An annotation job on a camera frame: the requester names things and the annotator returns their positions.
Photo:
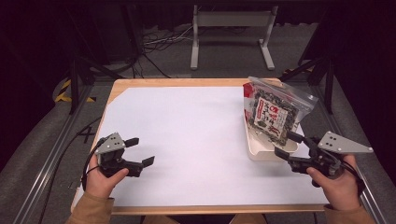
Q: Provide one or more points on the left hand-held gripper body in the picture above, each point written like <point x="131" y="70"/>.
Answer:
<point x="110" y="146"/>

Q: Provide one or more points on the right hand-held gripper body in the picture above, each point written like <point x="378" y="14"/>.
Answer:
<point x="339" y="144"/>

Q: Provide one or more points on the white plastic box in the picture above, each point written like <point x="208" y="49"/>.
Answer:
<point x="260" y="152"/>

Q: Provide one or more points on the clear dried seaweed packet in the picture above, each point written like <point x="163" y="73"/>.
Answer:
<point x="274" y="115"/>

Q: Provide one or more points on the person's left hand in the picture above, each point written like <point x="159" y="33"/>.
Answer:
<point x="101" y="183"/>

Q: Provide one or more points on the person's right hand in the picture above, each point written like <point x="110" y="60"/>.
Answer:
<point x="341" y="191"/>

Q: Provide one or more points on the black tripod stand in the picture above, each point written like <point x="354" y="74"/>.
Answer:
<point x="328" y="84"/>
<point x="74" y="81"/>

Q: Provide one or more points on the person's tan trousers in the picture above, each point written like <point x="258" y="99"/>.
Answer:
<point x="246" y="219"/>

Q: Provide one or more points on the white metal stand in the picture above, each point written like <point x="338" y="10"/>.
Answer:
<point x="232" y="18"/>

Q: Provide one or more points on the aluminium floor rail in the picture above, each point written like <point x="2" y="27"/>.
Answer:
<point x="373" y="199"/>
<point x="49" y="165"/>

